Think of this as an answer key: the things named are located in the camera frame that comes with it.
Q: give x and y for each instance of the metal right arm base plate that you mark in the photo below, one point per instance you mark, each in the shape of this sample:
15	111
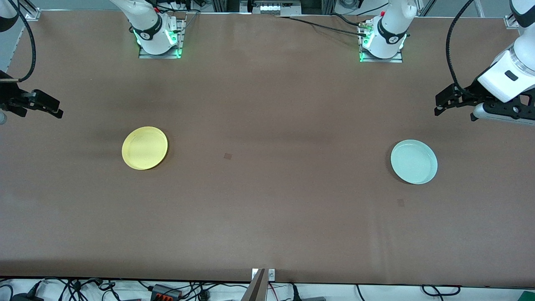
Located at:
144	55

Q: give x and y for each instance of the black power adaptor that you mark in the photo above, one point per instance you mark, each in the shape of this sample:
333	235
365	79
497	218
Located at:
27	297

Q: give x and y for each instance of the aluminium frame corner bracket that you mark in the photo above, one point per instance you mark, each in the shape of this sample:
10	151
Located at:
510	21
33	14

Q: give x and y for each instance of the black plug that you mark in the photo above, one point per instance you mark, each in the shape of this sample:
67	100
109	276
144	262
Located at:
294	292

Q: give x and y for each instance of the small white bracket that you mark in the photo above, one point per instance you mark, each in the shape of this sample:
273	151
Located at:
254	274
271	274

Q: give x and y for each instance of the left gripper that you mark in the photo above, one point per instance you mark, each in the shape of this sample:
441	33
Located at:
471	93

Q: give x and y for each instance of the pale green round plate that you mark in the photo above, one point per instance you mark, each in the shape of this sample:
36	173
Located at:
413	162

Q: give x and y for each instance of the grey control box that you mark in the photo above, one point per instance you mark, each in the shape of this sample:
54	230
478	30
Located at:
271	8

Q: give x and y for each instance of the yellow round plate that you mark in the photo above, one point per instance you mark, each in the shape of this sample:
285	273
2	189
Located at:
144	148

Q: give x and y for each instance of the aluminium frame post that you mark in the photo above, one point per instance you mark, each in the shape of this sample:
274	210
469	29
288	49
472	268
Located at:
326	6
225	5

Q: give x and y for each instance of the black orange power strip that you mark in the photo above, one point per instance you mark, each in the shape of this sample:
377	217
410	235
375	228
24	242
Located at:
166	292

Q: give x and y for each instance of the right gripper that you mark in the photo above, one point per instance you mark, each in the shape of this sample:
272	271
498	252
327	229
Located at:
8	97

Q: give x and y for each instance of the grey camera mount pole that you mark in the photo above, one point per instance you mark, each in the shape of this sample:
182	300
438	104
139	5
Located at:
257	288

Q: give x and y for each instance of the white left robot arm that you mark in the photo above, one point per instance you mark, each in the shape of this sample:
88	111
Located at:
388	42

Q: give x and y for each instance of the brown table cover sheet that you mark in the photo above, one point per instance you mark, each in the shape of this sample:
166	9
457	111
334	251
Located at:
267	230

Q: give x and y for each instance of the green box corner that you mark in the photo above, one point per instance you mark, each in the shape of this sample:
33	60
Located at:
527	297

